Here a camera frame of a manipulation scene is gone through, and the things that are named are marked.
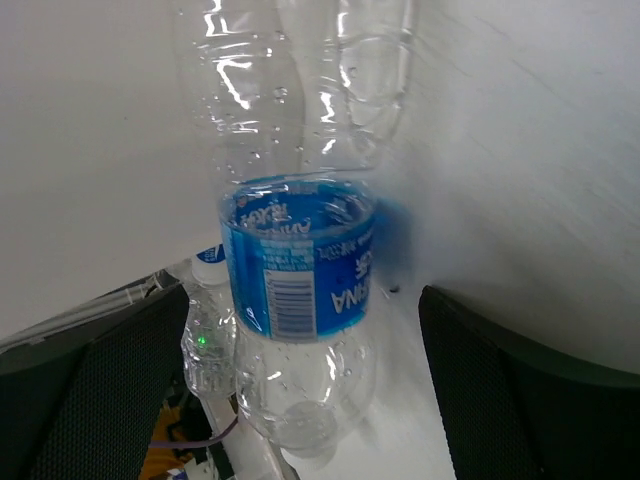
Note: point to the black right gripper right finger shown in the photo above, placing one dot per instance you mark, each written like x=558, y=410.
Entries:
x=513, y=408

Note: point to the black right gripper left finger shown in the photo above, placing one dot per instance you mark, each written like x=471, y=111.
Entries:
x=82, y=404

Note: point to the blue label plastic bottle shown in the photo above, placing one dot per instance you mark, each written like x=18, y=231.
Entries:
x=294, y=105

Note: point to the white octagonal bin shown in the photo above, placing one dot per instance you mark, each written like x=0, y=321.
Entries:
x=101, y=179

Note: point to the clear unlabeled plastic bottle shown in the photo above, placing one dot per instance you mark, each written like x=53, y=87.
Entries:
x=209, y=336

